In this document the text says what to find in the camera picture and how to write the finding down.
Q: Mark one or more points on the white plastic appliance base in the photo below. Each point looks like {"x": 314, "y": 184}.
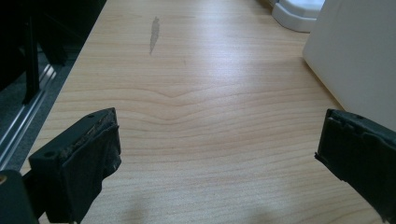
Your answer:
{"x": 295, "y": 14}

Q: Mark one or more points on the black stand leg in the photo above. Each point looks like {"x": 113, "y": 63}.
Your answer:
{"x": 31, "y": 62}

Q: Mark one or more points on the metal floor rail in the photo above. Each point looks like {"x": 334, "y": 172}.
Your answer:
{"x": 23, "y": 115}

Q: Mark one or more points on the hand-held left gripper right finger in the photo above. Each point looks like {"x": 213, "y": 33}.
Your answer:
{"x": 364, "y": 155}

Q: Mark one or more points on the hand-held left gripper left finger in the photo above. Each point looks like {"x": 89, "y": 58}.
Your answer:
{"x": 77, "y": 168}

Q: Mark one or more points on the white box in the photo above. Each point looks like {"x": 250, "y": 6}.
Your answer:
{"x": 358, "y": 53}

